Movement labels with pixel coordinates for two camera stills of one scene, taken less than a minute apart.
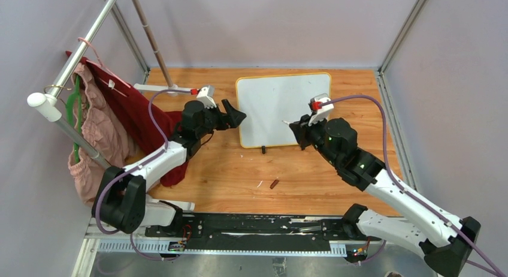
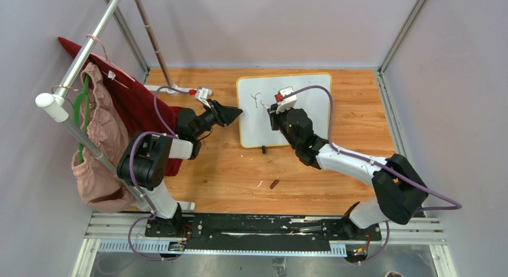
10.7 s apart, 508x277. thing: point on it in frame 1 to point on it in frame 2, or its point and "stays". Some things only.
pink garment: x=105 y=140 stays
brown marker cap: x=274 y=184 stays
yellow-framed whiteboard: x=268 y=101 stays
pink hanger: x=108 y=69 to x=108 y=59
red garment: x=133 y=102 to x=74 y=48
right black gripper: x=301 y=134 to x=275 y=117
